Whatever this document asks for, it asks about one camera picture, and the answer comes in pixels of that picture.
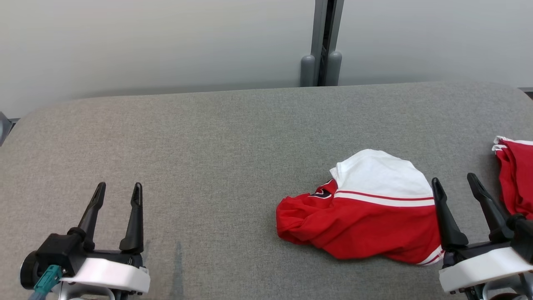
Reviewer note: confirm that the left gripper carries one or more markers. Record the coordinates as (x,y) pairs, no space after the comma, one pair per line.
(112,273)

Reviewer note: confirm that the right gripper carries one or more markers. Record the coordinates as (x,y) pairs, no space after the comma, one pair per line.
(479,266)

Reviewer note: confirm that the red shorts with white stripes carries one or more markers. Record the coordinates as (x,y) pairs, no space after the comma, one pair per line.
(518,179)

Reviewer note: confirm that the red and white jersey shirt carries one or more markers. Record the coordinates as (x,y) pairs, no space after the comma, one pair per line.
(366,225)

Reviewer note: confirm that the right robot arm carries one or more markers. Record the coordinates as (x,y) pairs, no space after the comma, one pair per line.
(499,291)

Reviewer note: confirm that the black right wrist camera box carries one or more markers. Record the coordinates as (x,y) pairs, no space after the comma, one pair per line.
(522,233)

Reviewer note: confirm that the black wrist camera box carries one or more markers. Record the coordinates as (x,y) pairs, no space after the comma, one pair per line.
(54,254)
(522,233)

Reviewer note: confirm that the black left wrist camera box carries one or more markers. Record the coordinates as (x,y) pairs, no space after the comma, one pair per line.
(54,254)

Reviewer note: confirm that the grey single partition post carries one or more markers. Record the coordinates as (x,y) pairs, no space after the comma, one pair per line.
(5,127)

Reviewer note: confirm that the grey double partition post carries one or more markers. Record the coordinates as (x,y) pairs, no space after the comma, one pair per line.
(322,41)

